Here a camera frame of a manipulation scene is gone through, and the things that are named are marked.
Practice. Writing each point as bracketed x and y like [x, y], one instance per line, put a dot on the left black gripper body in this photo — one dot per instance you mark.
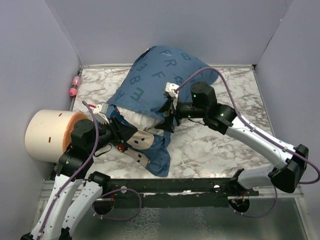
[116, 135]

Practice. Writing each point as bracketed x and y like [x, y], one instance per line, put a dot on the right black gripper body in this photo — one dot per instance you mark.
[172, 112]

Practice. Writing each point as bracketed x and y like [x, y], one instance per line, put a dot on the white pillow with red logo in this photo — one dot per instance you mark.
[139, 120]

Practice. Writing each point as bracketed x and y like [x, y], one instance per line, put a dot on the blue lettered pillowcase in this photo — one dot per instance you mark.
[142, 91]

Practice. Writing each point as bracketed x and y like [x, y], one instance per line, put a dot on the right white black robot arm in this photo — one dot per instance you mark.
[286, 165]

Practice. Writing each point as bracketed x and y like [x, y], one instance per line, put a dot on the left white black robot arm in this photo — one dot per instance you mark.
[62, 213]

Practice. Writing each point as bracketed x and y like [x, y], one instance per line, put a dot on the pink small bottle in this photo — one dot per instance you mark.
[73, 91]

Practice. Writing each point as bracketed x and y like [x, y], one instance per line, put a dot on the cream cylinder with orange lid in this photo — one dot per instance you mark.
[49, 134]

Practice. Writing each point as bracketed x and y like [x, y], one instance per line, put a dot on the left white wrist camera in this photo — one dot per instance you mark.
[100, 111]

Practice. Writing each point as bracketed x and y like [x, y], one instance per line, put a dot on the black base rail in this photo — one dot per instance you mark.
[171, 192]

